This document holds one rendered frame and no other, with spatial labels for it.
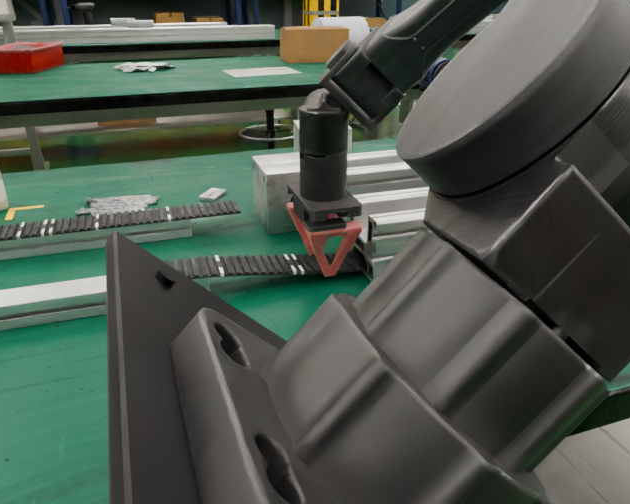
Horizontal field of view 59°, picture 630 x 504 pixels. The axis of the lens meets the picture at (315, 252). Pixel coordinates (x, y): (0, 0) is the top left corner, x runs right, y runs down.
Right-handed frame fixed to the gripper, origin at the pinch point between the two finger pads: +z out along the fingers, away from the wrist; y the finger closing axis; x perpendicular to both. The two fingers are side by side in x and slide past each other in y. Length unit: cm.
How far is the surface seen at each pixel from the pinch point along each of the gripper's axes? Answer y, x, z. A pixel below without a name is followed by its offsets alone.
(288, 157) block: 21.4, -1.5, -7.5
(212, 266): -0.4, 14.2, -1.5
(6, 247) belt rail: 17.1, 39.7, 0.2
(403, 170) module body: 14.0, -18.0, -6.0
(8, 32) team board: 285, 77, -7
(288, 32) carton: 206, -53, -10
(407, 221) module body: -5.0, -9.2, -6.3
